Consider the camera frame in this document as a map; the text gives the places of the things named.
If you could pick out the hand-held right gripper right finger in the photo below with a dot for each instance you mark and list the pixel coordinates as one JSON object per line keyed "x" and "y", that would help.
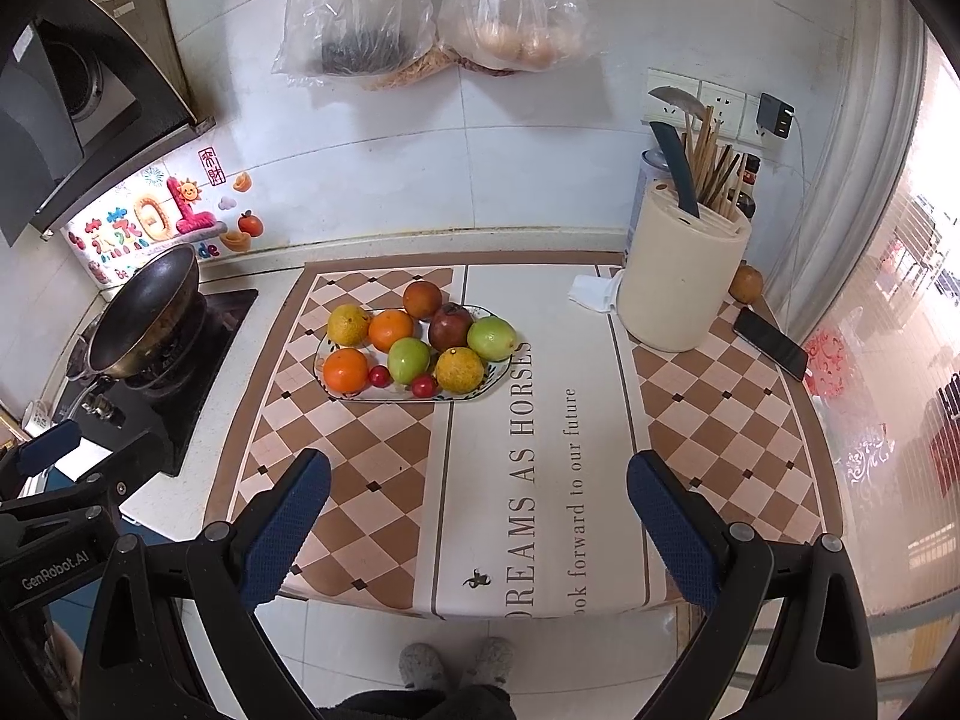
{"x": 671, "y": 532}

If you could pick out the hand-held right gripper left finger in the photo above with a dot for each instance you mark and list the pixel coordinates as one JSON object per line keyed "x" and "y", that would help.
{"x": 289, "y": 532}

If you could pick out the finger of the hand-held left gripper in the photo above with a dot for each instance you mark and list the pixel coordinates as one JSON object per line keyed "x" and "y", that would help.
{"x": 49, "y": 442}
{"x": 105, "y": 491}

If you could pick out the small orange tangerine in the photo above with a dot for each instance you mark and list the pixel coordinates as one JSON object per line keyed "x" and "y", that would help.
{"x": 346, "y": 370}

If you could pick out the red cherry tomato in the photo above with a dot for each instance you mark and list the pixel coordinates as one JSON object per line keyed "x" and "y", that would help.
{"x": 379, "y": 376}
{"x": 424, "y": 386}

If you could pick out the green apple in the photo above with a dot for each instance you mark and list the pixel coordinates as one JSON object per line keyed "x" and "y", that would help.
{"x": 409, "y": 360}
{"x": 491, "y": 337}

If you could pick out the yellow citrus fruit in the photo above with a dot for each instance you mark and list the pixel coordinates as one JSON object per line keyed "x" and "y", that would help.
{"x": 459, "y": 369}
{"x": 349, "y": 324}

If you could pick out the floral ceramic plate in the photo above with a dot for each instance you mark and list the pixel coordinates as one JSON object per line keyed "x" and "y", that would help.
{"x": 493, "y": 373}

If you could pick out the dark orange citrus fruit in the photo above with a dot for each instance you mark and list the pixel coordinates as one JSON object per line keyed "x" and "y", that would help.
{"x": 422, "y": 300}

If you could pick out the person's left forearm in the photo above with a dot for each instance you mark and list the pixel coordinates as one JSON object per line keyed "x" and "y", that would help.
{"x": 66, "y": 671}

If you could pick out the white cup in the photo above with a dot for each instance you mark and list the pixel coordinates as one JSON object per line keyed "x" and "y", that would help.
{"x": 34, "y": 418}

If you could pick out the white paper sheet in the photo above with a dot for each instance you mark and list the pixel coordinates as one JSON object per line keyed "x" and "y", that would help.
{"x": 84, "y": 459}

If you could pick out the dark wok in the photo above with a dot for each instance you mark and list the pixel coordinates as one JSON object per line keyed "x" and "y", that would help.
{"x": 142, "y": 307}

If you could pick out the black glass gas stove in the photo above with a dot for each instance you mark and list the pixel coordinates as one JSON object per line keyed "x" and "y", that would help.
{"x": 217, "y": 345}

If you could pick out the grey fuzzy slipper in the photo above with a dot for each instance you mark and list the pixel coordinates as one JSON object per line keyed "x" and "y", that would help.
{"x": 487, "y": 660}
{"x": 420, "y": 664}

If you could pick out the black smartphone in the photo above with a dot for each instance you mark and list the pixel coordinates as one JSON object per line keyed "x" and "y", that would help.
{"x": 771, "y": 345}

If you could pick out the person's dark trousers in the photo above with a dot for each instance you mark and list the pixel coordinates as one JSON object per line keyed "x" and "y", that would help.
{"x": 420, "y": 705}

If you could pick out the orange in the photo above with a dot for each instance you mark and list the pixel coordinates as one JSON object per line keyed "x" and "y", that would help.
{"x": 391, "y": 330}

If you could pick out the red window decal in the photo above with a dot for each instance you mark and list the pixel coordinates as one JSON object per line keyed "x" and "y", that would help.
{"x": 825, "y": 360}

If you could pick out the brown checkered table mat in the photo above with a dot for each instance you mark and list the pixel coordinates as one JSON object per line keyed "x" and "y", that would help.
{"x": 540, "y": 330}

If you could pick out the white folded cloth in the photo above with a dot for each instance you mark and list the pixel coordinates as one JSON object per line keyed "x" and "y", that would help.
{"x": 596, "y": 292}

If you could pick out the cream utensil holder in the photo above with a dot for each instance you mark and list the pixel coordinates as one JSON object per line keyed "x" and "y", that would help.
{"x": 675, "y": 277}

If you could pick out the brown round fruit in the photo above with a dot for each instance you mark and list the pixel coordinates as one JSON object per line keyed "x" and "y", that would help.
{"x": 746, "y": 283}

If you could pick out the black range hood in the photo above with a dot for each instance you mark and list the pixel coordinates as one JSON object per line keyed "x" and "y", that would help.
{"x": 45, "y": 127}

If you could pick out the dark sauce bottle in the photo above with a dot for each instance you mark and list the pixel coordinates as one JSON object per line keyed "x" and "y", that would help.
{"x": 746, "y": 191}

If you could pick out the bundle of wooden chopsticks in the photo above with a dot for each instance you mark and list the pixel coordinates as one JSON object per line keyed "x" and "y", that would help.
{"x": 712, "y": 172}

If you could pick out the metal can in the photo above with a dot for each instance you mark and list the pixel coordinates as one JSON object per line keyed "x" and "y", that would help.
{"x": 651, "y": 169}

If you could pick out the black charger plug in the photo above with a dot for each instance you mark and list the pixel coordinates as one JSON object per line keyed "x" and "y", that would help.
{"x": 776, "y": 116}

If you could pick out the metal spatula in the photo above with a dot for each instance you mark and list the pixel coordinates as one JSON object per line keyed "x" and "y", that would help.
{"x": 675, "y": 99}

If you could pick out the plastic bag with dark contents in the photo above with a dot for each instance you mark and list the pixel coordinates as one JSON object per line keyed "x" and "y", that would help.
{"x": 352, "y": 15}

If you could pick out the plastic bag with eggs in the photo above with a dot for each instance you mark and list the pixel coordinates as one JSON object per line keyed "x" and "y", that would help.
{"x": 517, "y": 15}

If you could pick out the colourful letters wall sticker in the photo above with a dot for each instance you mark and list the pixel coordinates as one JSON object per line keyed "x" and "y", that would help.
{"x": 150, "y": 225}

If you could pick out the orange fruit wall sticker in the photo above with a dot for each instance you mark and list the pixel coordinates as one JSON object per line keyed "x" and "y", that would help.
{"x": 250, "y": 223}

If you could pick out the red seal wall sticker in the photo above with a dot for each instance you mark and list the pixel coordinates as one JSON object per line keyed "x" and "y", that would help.
{"x": 211, "y": 165}

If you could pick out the white wall outlet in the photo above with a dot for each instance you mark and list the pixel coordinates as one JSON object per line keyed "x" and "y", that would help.
{"x": 667, "y": 79}
{"x": 726, "y": 109}
{"x": 750, "y": 135}

